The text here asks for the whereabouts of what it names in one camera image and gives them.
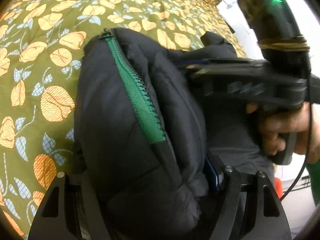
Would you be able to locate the right hand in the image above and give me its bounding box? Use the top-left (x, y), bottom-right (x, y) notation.
top-left (258, 102), bottom-right (319, 164)

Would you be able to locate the black puffer jacket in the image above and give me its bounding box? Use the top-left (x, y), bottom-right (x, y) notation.
top-left (73, 27), bottom-right (276, 240)

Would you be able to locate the green orange floral duvet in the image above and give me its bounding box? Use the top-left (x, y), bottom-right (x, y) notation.
top-left (1, 0), bottom-right (246, 239)

